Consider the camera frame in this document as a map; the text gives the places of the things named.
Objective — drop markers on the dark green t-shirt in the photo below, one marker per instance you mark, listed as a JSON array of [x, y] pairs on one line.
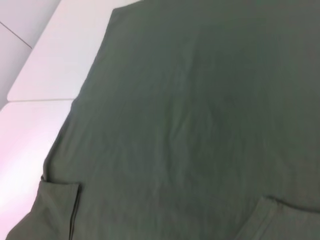
[[187, 120]]

